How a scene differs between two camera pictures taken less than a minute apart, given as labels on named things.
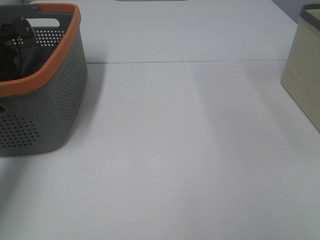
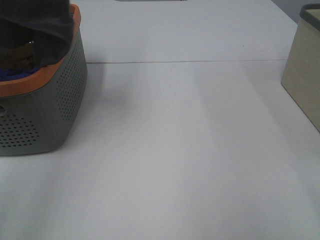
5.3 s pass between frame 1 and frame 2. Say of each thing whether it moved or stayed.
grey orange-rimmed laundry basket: stayed
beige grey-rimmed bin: stayed
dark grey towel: moved
